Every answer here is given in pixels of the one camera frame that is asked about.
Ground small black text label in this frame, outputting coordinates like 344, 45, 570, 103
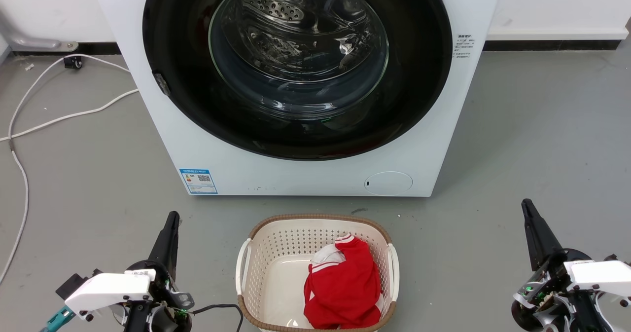
453, 34, 477, 59

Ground metal door hinge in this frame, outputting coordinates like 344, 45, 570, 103
153, 72, 171, 97

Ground black round glass washer door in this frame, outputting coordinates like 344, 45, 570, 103
142, 0, 453, 161

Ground beige perforated laundry basket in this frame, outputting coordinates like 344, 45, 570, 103
236, 214, 400, 332

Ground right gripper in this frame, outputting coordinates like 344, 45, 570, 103
511, 199, 612, 332

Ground round white filter cover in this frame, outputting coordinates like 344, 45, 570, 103
365, 171, 414, 196

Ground white power cable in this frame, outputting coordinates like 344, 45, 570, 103
0, 89, 140, 142
0, 54, 132, 283

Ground blue energy label sticker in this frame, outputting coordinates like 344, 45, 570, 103
179, 168, 218, 195

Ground red and white garment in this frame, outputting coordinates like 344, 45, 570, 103
303, 233, 385, 330

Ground teal connector plug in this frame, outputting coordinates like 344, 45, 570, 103
39, 306, 76, 332

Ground white front-load washing machine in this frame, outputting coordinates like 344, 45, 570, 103
89, 0, 506, 197

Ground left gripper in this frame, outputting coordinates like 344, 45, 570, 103
121, 212, 194, 332

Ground stainless steel washer drum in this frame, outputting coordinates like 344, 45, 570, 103
210, 0, 389, 107

